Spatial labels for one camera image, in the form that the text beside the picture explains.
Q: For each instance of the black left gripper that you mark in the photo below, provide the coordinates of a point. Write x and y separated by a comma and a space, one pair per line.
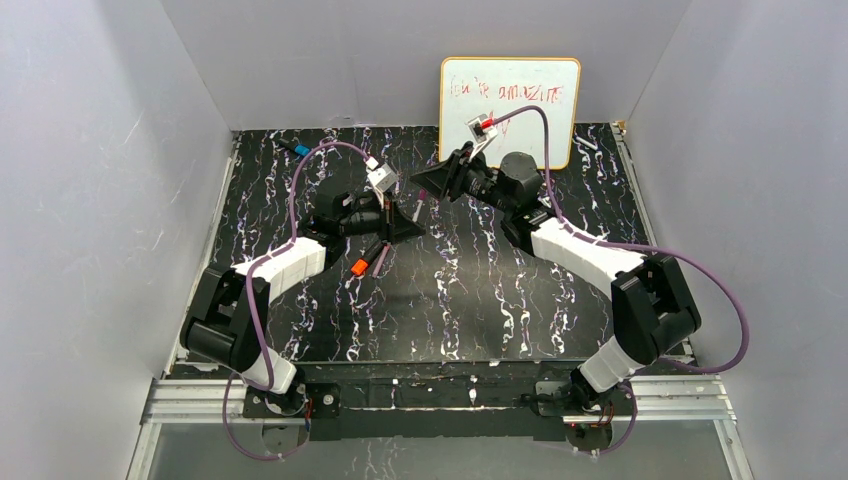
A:
387, 221

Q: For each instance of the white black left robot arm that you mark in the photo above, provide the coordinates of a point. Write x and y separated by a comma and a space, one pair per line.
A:
227, 317

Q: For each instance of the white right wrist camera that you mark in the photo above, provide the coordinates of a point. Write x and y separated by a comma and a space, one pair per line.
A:
483, 132

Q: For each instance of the white green pen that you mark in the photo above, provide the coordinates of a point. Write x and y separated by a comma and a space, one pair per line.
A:
417, 211

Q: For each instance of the small white pen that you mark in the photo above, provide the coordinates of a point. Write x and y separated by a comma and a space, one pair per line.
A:
586, 143

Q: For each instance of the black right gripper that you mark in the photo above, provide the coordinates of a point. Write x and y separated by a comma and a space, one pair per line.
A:
457, 176

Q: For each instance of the black orange highlighter pen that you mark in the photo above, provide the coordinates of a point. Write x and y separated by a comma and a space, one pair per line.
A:
368, 258

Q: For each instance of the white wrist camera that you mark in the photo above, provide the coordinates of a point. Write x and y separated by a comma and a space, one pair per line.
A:
483, 132
380, 176

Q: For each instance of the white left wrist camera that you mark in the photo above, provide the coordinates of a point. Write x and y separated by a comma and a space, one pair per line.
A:
380, 176

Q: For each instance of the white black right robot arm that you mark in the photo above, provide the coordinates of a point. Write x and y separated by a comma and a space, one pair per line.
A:
653, 309

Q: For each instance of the blue black marker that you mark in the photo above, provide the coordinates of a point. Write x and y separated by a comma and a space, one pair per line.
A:
295, 147

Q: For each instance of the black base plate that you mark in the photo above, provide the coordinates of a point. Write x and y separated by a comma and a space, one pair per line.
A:
431, 399

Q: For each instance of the pink white pen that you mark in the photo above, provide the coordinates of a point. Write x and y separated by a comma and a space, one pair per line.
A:
380, 260

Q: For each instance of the orange framed whiteboard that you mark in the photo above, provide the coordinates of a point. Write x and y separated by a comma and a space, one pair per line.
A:
495, 86

